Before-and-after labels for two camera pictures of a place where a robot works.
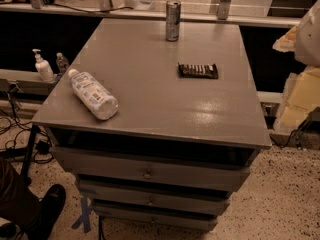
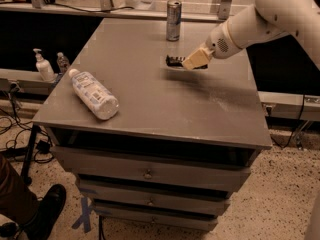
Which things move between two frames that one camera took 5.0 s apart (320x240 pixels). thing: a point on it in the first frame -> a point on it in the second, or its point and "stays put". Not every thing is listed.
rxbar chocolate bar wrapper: [197, 71] -> [178, 62]
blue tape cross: [84, 219] stays put
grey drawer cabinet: [187, 130] stays put
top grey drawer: [215, 169] stays put
